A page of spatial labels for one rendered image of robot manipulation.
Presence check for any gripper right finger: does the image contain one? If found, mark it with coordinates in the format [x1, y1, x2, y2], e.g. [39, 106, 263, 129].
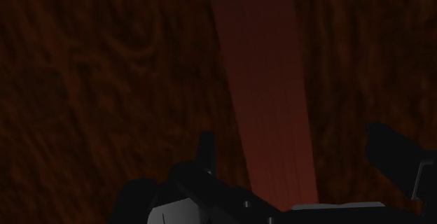
[364, 122, 437, 219]

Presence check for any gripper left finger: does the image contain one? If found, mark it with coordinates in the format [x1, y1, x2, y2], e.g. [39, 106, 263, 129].
[109, 130, 283, 224]

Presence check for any red robot stand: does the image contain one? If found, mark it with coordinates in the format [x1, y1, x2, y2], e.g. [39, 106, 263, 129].
[207, 0, 320, 213]

